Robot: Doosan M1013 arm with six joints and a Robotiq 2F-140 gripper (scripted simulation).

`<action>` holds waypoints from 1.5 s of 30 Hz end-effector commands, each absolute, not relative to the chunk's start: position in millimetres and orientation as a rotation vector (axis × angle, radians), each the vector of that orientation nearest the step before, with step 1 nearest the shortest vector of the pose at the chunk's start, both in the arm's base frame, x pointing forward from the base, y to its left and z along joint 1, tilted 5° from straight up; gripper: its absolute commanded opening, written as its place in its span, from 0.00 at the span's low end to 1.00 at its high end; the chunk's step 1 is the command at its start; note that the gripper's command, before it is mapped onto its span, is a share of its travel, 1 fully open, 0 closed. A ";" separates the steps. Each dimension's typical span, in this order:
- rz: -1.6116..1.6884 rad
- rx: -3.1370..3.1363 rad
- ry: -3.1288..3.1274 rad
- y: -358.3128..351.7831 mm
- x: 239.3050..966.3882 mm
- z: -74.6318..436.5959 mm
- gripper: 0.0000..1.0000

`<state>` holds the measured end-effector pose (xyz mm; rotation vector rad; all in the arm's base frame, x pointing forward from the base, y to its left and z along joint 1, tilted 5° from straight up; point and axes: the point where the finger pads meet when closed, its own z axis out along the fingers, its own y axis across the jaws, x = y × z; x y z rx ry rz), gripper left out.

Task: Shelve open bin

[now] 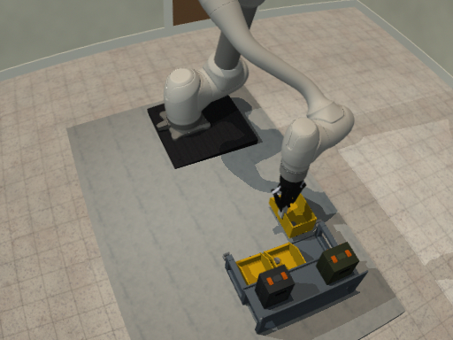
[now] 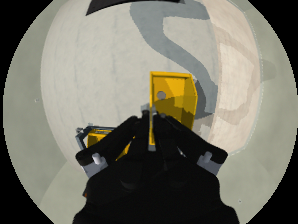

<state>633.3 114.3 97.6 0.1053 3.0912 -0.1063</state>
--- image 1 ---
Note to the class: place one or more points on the grey metal shelf rack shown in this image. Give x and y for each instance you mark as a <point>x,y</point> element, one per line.
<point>308,281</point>

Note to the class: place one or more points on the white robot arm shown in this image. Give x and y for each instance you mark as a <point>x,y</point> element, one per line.
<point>185,96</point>

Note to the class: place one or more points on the yellow bin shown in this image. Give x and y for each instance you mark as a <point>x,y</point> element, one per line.
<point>289,255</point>
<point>253,266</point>
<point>300,213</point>

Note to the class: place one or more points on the dark green case with orange latches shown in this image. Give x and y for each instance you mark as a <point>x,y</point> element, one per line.
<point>337,263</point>

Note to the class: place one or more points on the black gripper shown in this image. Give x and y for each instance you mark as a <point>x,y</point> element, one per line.
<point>284,201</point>

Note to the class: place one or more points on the black case with orange latches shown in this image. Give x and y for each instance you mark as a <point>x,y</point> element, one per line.
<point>274,286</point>

